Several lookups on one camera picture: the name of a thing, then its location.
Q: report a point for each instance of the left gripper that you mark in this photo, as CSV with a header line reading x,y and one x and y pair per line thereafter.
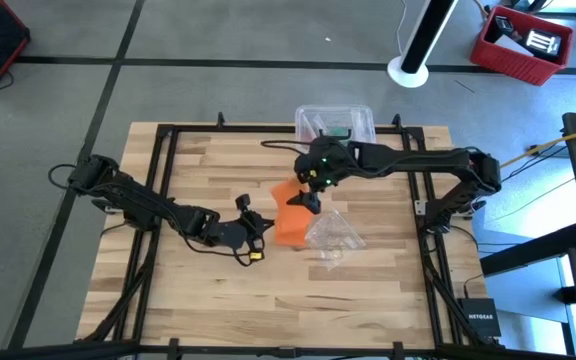
x,y
250,232

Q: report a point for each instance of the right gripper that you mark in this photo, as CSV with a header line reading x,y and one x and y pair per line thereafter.
x,y
323,167

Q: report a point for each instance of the orange elastic bandage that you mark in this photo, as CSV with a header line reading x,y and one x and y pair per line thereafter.
x,y
290,215

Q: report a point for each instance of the clear plastic zip bag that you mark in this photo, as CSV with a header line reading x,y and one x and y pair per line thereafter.
x,y
335,237

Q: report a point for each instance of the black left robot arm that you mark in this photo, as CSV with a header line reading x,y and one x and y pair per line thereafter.
x,y
143,205

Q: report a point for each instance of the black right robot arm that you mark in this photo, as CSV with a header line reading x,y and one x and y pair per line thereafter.
x,y
418,157

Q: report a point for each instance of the clear plastic storage container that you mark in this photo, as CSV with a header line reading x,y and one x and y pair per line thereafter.
x,y
363,120

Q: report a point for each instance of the black pillar with white base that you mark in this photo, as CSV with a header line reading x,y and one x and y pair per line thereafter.
x,y
425,35

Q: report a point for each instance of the red plastic crate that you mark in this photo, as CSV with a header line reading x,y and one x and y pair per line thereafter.
x,y
513,65

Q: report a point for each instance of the black crossbar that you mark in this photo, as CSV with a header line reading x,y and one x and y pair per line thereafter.
x,y
43,351

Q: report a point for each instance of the small black device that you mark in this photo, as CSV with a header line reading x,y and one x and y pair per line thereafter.
x,y
504,24

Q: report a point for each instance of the white and black device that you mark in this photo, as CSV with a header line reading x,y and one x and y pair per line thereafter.
x,y
543,42

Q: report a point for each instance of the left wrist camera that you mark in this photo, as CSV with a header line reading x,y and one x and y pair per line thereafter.
x,y
242,202

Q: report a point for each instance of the black aluminium table frame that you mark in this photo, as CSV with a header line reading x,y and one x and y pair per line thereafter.
x,y
243,129

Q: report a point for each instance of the silver mounting bracket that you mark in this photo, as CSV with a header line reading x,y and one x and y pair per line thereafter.
x,y
421,207

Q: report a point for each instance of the black Netgear network switch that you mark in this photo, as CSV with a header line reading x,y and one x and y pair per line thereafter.
x,y
480,317

